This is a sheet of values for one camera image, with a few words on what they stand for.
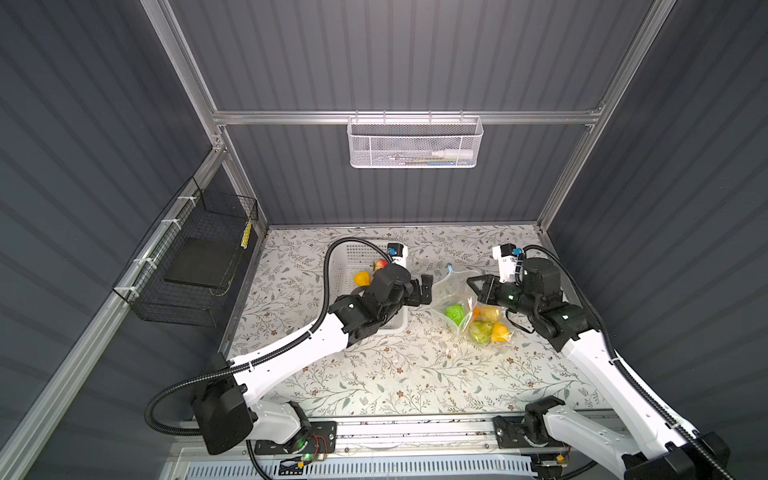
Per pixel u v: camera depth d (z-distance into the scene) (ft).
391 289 1.77
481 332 2.77
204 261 2.48
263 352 1.45
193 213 2.58
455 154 2.84
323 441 2.37
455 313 2.70
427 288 2.15
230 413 1.25
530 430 2.20
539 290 1.81
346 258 3.45
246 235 2.72
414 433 2.48
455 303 2.68
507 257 2.19
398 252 2.10
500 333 2.82
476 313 2.98
